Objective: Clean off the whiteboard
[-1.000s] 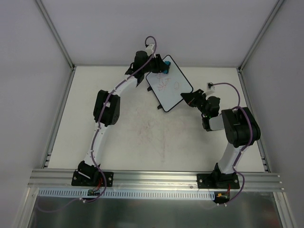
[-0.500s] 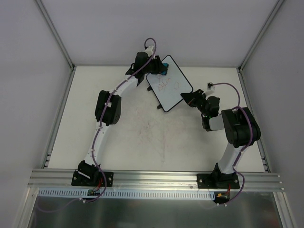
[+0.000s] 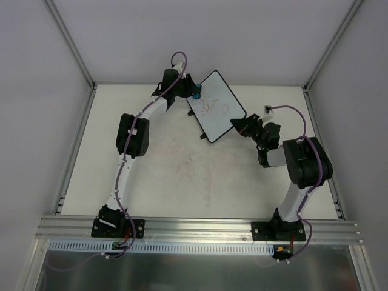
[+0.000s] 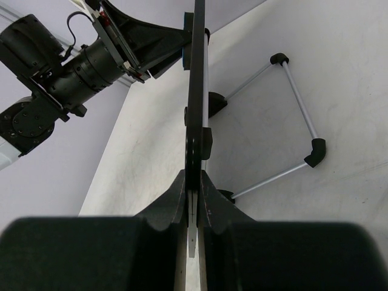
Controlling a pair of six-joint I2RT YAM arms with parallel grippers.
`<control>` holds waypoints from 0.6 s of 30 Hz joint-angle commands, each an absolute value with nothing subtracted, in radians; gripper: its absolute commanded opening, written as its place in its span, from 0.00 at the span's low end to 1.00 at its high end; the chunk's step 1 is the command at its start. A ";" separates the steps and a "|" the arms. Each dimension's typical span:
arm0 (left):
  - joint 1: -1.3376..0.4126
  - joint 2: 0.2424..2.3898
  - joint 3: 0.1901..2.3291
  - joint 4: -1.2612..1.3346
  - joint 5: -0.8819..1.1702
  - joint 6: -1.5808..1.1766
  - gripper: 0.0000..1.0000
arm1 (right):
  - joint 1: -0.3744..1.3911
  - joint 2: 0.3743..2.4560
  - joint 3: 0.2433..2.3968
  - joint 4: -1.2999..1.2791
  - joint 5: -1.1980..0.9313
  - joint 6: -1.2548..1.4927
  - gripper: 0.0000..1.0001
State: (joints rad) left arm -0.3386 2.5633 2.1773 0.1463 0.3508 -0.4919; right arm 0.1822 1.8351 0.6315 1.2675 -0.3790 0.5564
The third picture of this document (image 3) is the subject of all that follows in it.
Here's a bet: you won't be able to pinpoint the blue bone-shaped eraser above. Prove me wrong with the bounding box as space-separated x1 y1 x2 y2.
192 84 202 99

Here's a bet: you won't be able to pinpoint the small black-framed whiteboard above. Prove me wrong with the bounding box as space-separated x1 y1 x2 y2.
187 70 247 143

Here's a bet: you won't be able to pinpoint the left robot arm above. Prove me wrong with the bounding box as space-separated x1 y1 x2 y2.
91 62 201 238

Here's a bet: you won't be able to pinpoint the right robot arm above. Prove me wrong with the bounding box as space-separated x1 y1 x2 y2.
230 114 333 241

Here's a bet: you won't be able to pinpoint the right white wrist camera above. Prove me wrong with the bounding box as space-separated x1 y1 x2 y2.
262 105 275 120

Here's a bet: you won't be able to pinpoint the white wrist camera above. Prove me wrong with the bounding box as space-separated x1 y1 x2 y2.
262 105 275 120
172 61 185 74

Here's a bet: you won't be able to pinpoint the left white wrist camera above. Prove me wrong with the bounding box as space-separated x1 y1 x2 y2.
172 61 185 74

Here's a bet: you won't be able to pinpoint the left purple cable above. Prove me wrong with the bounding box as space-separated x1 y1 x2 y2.
102 52 189 260

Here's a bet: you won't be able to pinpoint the right aluminium frame post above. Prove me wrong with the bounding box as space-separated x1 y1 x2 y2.
304 0 364 91

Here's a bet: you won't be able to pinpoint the aluminium frame post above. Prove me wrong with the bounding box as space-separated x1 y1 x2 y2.
304 0 364 91
43 0 95 89

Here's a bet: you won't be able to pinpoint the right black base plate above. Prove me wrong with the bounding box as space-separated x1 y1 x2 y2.
251 221 306 242

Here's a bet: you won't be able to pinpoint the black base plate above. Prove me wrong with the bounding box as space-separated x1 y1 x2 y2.
91 218 145 239
251 221 306 242

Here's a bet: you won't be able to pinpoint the left aluminium frame post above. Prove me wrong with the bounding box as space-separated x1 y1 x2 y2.
43 0 95 89

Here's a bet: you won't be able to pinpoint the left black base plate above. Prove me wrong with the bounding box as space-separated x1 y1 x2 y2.
91 218 145 239

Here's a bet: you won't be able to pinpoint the aluminium front rail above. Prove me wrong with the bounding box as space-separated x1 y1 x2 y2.
35 215 364 245

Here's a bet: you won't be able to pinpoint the slotted grey cable duct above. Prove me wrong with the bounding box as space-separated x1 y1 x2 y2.
48 240 275 256

